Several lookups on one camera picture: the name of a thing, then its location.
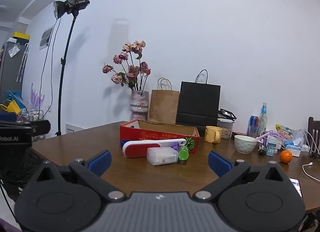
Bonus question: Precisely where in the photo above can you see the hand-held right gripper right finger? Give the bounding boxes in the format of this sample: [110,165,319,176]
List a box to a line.
[194,150,294,202]

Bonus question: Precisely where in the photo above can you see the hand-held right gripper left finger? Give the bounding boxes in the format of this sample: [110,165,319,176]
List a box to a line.
[25,150,127,202]

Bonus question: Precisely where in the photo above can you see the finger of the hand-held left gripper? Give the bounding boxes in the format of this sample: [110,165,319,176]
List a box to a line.
[31,119,51,136]

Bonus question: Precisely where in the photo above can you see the green spray bottle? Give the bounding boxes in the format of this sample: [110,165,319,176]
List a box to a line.
[178,146,190,162]

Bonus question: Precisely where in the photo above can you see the cardboard box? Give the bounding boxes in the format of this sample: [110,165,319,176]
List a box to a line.
[119,120,200,153]

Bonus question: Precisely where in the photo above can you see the yellow mug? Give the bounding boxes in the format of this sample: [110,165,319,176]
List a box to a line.
[204,126,223,144]

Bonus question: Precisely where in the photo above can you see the white bowl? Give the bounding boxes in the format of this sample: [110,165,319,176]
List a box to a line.
[234,135,258,154]

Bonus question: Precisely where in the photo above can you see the clear container with black lid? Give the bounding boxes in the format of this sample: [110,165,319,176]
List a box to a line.
[217,108,237,140]

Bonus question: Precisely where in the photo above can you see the blue plastic bag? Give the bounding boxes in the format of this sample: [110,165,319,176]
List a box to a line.
[3,90,26,108]

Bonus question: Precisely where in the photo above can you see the pink spoon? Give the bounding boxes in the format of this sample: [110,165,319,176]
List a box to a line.
[252,132,271,143]

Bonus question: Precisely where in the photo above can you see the blue drink can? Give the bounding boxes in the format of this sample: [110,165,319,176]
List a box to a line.
[247,115,259,136]

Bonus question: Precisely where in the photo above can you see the small white tub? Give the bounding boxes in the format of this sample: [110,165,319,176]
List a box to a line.
[266,137,278,156]

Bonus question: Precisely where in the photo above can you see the translucent white plastic box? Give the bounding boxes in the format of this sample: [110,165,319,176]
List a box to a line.
[147,147,179,166]

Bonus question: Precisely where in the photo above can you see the black light stand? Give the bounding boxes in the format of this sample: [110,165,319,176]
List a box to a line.
[55,13,77,136]

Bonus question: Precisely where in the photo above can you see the clear plastic bottle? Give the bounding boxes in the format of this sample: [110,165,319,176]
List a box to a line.
[257,102,268,135]

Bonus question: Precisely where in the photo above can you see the black paper bag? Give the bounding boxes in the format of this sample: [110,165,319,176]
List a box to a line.
[175,70,221,129]

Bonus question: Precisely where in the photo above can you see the grey refrigerator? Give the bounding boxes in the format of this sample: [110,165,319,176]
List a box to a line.
[0,41,29,102]

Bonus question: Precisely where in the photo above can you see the orange fruit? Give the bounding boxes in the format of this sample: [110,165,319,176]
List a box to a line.
[279,150,293,164]

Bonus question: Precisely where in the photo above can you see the pink speckled vase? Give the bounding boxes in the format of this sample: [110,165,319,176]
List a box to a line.
[129,90,150,122]

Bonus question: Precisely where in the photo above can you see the colourful snack bag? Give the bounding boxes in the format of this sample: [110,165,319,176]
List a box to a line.
[276,124,293,138]

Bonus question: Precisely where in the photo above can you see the blue tissue pack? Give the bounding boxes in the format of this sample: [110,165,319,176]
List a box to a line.
[285,144,303,157]

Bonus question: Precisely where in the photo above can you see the brown paper bag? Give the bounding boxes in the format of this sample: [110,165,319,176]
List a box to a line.
[148,78,180,125]

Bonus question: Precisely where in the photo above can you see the smartphone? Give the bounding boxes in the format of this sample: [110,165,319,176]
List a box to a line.
[289,177,303,200]

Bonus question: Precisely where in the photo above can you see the yellow box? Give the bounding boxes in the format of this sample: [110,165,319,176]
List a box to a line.
[12,32,31,41]

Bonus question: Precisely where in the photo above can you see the dried pink flowers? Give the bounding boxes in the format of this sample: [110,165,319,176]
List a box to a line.
[102,40,151,91]

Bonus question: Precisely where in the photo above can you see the dark wooden chair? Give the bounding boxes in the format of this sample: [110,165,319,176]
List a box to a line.
[307,117,320,158]

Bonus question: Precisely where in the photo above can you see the black studio light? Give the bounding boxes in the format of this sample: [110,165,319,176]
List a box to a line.
[53,0,91,19]

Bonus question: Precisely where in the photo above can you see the black light cable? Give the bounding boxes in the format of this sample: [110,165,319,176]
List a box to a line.
[39,18,62,120]

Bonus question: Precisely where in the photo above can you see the framed wall picture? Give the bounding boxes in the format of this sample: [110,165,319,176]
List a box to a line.
[40,27,53,50]

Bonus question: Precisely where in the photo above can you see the white charging cable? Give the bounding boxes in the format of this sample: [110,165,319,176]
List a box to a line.
[302,162,320,183]

